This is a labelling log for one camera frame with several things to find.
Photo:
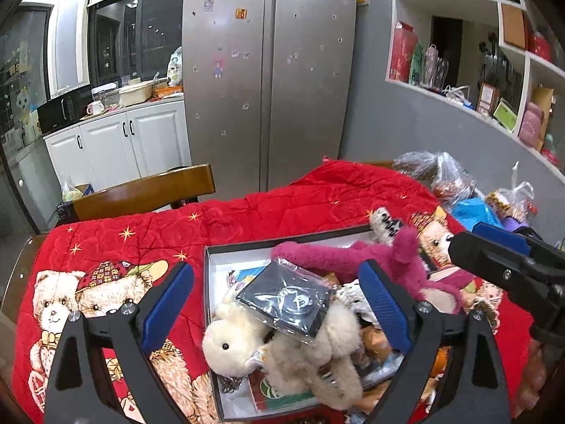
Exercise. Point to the pink plush bear toy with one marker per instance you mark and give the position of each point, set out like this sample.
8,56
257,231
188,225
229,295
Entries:
400,261

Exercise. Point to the purple grey fabric bag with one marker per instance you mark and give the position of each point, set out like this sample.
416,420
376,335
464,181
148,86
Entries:
511,224

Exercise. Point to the red gift box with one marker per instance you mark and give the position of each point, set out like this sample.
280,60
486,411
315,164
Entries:
404,43

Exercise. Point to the silver double door refrigerator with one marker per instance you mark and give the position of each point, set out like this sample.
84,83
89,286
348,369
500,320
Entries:
265,87

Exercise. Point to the wooden chair back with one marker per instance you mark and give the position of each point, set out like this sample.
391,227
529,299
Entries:
173,188

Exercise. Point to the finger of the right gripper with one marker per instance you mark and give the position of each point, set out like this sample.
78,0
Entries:
501,233
491,262

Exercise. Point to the clear bag black card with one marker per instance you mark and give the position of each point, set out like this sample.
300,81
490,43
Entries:
288,298

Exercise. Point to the clear plastic food bag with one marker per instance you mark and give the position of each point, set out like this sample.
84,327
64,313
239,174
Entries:
446,178

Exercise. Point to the white wall shelf unit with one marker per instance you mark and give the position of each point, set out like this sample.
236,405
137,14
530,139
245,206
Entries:
489,58

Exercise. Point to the red bear print blanket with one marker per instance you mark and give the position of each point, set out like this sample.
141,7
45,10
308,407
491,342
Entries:
334,196

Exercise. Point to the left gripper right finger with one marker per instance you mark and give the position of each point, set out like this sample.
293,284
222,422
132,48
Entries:
473,388

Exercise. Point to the black microwave oven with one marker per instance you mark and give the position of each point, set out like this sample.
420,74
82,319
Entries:
64,110

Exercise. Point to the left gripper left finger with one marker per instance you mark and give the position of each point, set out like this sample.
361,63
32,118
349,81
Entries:
80,389

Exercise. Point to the blue plastic bag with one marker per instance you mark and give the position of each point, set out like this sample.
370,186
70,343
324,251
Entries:
472,211

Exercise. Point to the person right hand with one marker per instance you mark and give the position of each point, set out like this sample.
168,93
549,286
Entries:
533,379

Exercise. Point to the white plush bunny toy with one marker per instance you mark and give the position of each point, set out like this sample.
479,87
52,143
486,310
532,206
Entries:
237,343

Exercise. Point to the white kitchen cabinet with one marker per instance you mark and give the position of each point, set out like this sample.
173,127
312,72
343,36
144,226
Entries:
121,146

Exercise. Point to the black storage box tray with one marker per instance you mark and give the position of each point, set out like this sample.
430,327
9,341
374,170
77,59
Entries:
288,321

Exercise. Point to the furry black hair claw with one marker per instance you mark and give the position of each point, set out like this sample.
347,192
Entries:
384,226

